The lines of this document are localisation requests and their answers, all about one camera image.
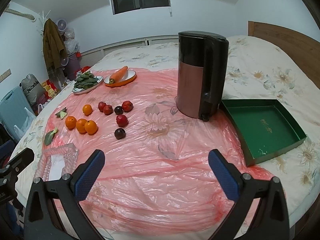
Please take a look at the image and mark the dark plum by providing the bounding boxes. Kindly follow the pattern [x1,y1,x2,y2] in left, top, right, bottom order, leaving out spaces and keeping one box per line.
[114,106,124,115]
[114,128,126,140]

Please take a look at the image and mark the orange oval dish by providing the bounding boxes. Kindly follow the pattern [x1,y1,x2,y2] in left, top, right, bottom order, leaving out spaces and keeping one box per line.
[104,70,137,88]

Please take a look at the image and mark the clear glass tray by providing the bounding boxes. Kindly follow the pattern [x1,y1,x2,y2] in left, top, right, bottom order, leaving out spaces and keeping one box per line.
[34,143,79,181]

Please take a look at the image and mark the black and copper kettle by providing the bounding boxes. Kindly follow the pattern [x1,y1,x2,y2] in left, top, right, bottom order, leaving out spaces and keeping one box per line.
[176,31,229,121]

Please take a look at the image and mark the grey printed bag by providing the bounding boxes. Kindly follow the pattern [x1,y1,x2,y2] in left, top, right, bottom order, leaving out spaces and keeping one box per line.
[20,74,45,106]

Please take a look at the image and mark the carrot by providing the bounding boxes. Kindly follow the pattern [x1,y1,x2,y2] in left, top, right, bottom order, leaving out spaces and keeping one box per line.
[109,66,128,85]

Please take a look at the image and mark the red yellow snack box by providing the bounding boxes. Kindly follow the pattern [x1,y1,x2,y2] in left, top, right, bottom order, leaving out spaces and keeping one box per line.
[41,79,60,99]

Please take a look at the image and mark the pile of green leaves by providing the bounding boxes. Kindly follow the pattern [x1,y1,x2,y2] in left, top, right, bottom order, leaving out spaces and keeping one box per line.
[74,71,97,88]

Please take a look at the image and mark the small white fan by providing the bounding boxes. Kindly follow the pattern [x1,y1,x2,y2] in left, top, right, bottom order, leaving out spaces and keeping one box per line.
[56,19,67,33]

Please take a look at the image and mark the wooden headboard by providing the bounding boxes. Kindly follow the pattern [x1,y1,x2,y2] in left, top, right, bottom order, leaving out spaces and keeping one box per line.
[248,21,320,87]

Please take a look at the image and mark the brown jacket on rack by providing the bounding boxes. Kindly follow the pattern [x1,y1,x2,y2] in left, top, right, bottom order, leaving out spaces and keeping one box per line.
[43,18,68,70]

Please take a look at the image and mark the green shallow box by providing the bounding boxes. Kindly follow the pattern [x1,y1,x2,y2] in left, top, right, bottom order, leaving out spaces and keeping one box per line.
[219,99,306,167]

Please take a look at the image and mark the pink plastic sheet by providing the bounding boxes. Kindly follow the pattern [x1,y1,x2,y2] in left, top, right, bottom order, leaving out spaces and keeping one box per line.
[42,69,272,235]

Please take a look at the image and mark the orange single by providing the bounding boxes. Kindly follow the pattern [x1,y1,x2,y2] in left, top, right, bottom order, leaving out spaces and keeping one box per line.
[82,104,93,116]

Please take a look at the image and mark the orange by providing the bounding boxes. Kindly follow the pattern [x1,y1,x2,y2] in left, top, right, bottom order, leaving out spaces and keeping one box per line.
[65,116,77,130]
[76,119,87,134]
[84,120,98,135]

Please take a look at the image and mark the floral bed quilt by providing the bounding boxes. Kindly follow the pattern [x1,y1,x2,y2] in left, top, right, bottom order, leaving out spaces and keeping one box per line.
[14,35,319,230]

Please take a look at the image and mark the white blue-rimmed plate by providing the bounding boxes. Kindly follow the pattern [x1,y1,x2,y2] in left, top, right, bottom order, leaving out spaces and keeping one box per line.
[72,76,103,95]

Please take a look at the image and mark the bok choy leaf lower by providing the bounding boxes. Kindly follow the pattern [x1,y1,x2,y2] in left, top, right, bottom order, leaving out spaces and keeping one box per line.
[44,127,58,146]

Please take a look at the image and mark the blue plastic bin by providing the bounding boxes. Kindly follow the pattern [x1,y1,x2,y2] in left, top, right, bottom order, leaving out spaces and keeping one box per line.
[0,86,36,142]

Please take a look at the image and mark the bok choy piece upper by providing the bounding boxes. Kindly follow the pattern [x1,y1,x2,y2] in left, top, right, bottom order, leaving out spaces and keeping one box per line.
[55,107,67,120]

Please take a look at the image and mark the red fruit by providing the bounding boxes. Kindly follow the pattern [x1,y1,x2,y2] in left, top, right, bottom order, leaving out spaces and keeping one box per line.
[103,105,113,115]
[98,101,106,112]
[116,114,129,127]
[121,100,133,113]

